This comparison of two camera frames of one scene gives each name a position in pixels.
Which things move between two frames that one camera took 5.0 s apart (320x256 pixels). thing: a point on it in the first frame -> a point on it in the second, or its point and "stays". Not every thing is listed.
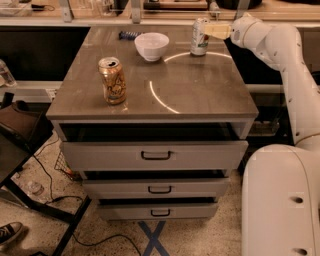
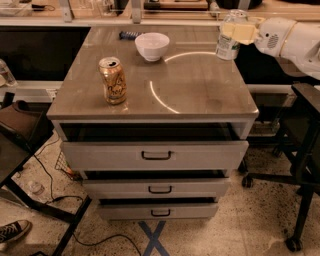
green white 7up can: (199, 41) -> (226, 48)
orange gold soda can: (114, 80) stays
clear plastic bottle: (35, 188) stays
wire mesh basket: (62, 165) stays
